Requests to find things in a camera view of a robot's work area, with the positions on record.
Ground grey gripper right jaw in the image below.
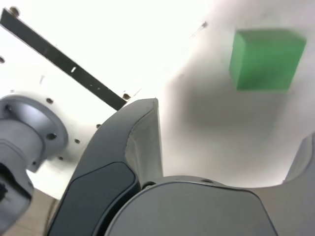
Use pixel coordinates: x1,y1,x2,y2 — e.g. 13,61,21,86
103,132,315,236

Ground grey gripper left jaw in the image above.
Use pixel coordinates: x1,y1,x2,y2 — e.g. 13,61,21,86
46,97,164,236

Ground green cube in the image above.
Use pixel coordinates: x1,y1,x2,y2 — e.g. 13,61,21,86
228,29,308,94

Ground black tape strip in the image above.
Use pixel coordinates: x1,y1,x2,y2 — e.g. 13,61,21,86
0,7,127,111

